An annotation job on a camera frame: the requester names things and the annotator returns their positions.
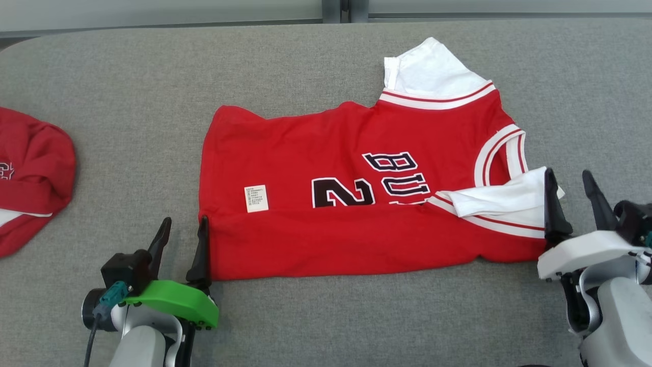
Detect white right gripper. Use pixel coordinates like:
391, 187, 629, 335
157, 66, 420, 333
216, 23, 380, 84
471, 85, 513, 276
537, 167, 652, 282

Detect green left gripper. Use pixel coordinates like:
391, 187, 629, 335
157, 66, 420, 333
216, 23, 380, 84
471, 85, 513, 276
125, 215, 220, 330

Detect red white basketball jersey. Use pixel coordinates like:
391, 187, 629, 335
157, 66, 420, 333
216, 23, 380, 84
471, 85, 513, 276
198, 37, 566, 282

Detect red white sports shorts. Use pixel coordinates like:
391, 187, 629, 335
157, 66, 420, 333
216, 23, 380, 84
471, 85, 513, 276
0, 106, 77, 259

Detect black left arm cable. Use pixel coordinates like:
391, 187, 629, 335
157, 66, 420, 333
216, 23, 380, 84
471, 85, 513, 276
83, 281, 130, 367

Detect grey metal partition post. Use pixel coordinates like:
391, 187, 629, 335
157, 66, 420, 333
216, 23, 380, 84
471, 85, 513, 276
322, 0, 370, 23

